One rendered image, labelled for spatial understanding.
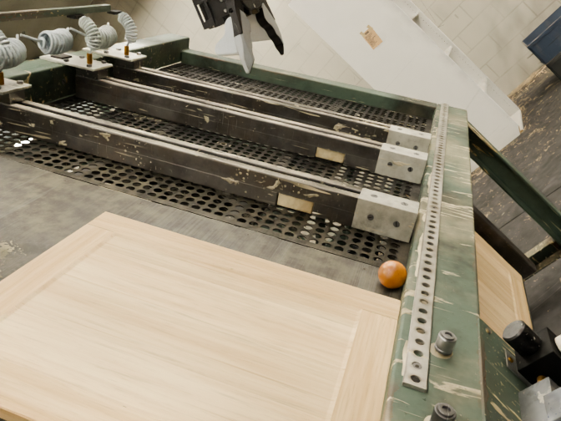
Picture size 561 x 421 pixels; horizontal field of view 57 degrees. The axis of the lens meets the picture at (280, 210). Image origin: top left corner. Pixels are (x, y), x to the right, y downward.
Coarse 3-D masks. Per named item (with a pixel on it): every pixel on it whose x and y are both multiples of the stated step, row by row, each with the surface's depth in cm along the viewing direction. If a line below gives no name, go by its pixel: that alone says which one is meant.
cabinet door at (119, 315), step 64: (64, 256) 83; (128, 256) 86; (192, 256) 89; (0, 320) 69; (64, 320) 71; (128, 320) 73; (192, 320) 75; (256, 320) 77; (320, 320) 79; (384, 320) 81; (0, 384) 59; (64, 384) 61; (128, 384) 63; (192, 384) 64; (256, 384) 66; (320, 384) 67; (384, 384) 69
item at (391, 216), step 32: (0, 32) 124; (0, 96) 126; (0, 128) 130; (32, 128) 127; (64, 128) 124; (96, 128) 121; (128, 128) 124; (128, 160) 122; (160, 160) 119; (192, 160) 117; (224, 160) 115; (256, 160) 118; (256, 192) 115; (288, 192) 113; (320, 192) 110; (352, 192) 112; (352, 224) 111; (384, 224) 109
